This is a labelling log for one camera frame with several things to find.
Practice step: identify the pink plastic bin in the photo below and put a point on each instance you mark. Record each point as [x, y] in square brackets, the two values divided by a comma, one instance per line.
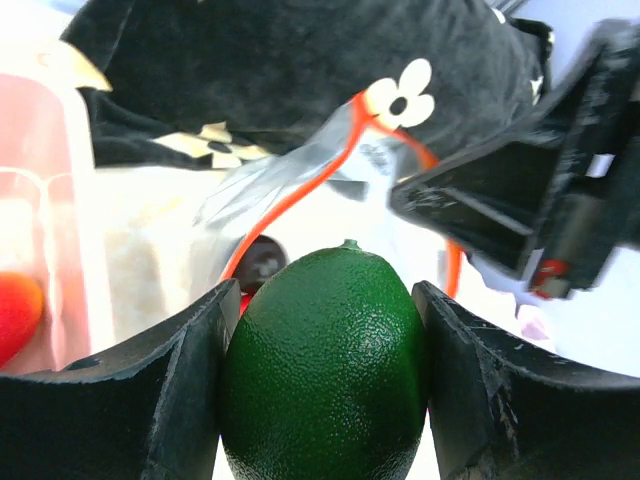
[49, 224]

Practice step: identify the clear zip top bag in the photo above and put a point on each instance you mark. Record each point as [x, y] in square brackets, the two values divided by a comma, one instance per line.
[353, 148]

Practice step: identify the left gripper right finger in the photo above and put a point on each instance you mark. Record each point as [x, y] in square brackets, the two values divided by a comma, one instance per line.
[502, 408]

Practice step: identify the pink cloth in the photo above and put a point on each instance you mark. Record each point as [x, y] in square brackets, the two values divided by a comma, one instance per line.
[534, 328]

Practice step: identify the dark green avocado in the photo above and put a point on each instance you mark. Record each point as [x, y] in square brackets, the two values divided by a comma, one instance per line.
[326, 375]

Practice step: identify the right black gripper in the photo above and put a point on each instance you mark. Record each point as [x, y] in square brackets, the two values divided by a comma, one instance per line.
[569, 188]

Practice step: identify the red mango fruit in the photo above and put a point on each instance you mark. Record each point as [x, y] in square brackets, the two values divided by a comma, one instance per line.
[22, 308]

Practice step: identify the black floral blanket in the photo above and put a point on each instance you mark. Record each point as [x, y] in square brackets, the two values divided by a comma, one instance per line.
[206, 85]

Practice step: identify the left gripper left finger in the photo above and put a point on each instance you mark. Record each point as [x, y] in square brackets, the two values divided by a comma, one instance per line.
[142, 409]

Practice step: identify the dark purple plum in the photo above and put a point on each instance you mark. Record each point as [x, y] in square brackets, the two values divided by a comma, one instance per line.
[264, 258]

